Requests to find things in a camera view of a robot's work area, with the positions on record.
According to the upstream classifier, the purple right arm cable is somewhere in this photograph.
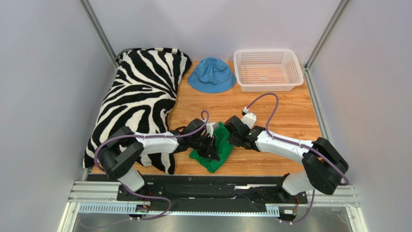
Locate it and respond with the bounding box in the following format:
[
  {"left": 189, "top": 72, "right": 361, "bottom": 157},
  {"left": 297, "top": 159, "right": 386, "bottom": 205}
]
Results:
[{"left": 243, "top": 92, "right": 351, "bottom": 225}]

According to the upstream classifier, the white plastic basket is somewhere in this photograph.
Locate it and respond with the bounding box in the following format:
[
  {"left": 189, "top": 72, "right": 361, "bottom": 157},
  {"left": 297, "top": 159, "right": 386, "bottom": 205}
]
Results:
[{"left": 233, "top": 48, "right": 304, "bottom": 92}]

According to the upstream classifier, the aluminium frame post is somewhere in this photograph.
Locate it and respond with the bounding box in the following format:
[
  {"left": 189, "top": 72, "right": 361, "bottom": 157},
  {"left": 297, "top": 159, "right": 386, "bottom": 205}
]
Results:
[
  {"left": 79, "top": 0, "right": 118, "bottom": 68},
  {"left": 305, "top": 0, "right": 351, "bottom": 70}
]

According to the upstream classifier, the left aluminium frame post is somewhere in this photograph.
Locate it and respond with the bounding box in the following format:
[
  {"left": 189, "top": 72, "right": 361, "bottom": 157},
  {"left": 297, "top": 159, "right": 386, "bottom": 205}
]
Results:
[{"left": 79, "top": 0, "right": 118, "bottom": 68}]

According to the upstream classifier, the green t shirt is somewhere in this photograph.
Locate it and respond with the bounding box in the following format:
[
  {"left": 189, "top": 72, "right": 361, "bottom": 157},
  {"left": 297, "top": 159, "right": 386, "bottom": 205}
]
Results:
[{"left": 189, "top": 122, "right": 234, "bottom": 173}]

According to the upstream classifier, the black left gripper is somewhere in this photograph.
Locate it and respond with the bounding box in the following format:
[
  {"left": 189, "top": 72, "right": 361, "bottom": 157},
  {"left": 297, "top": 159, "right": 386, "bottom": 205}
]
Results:
[{"left": 190, "top": 134, "right": 220, "bottom": 161}]

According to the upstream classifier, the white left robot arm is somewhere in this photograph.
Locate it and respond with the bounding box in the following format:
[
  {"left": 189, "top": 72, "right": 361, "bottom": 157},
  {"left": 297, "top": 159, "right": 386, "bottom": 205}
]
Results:
[{"left": 94, "top": 118, "right": 220, "bottom": 192}]

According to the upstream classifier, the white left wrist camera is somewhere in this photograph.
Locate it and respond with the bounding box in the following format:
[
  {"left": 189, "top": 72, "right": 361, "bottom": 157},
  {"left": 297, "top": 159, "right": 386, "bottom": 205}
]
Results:
[{"left": 206, "top": 122, "right": 220, "bottom": 137}]

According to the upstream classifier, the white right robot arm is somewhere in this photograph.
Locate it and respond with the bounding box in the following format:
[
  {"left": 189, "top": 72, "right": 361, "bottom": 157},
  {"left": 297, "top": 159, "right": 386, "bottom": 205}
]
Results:
[{"left": 224, "top": 116, "right": 349, "bottom": 195}]

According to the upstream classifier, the blue bucket hat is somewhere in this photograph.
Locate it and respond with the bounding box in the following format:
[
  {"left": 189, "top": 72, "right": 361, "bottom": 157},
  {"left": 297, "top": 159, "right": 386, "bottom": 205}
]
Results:
[{"left": 188, "top": 57, "right": 236, "bottom": 94}]

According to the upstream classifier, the zebra striped pillow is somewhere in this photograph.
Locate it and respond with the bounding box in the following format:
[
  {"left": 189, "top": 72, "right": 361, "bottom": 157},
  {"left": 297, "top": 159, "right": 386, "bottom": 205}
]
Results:
[{"left": 81, "top": 47, "right": 192, "bottom": 169}]

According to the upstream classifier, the right aluminium frame post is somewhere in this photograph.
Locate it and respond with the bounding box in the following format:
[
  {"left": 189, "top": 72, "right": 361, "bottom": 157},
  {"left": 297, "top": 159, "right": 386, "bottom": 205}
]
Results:
[{"left": 305, "top": 0, "right": 351, "bottom": 70}]

